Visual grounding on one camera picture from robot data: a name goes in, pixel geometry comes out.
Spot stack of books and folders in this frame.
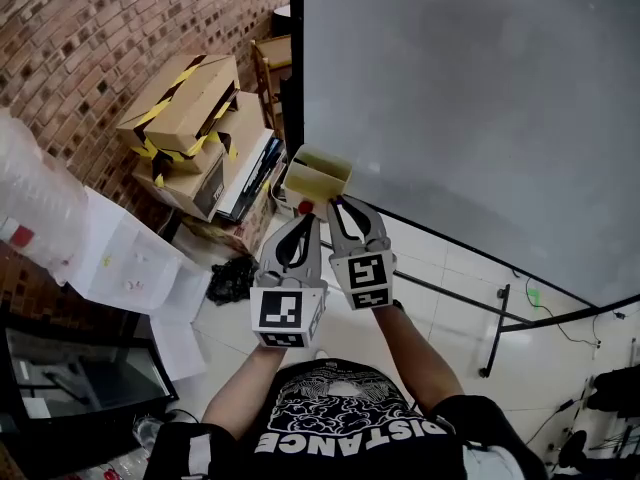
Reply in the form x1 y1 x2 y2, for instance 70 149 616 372
216 136 289 223

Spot whiteboard on black stand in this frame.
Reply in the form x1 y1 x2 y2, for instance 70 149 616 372
288 0 640 380

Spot black framed glass cabinet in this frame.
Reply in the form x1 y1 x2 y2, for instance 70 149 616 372
0 311 181 450

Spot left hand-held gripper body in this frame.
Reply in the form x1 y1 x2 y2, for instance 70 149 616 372
249 266 329 350

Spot green cable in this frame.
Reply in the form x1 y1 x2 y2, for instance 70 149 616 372
524 276 603 345

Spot person's right forearm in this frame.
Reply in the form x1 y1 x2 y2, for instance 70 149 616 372
372 299 467 415

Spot yellow marker holder box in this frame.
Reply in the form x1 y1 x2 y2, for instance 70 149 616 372
281 143 354 205

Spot black plastic bag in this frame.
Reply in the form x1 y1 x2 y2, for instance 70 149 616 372
205 256 260 306

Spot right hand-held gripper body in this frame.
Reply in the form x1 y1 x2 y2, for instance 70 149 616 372
329 239 398 312

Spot large brown cardboard box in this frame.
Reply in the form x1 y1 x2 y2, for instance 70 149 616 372
131 89 276 221

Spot wooden chair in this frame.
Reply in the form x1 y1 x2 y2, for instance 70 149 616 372
249 34 294 143

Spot cardboard box with striped tape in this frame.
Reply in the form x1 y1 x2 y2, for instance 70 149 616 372
115 53 242 160

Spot clear plastic bottle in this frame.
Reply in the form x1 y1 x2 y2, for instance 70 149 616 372
131 414 165 457

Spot black equipment pile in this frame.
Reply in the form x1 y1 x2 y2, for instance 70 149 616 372
567 366 640 480

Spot white paper sheets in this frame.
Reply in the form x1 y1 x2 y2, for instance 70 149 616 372
63 184 214 382

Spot person's black printed shirt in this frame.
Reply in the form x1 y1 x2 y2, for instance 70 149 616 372
143 359 549 480

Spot person's left forearm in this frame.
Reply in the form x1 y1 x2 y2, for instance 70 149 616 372
199 342 297 440

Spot printed low cardboard box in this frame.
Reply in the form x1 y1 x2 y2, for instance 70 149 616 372
180 182 277 256

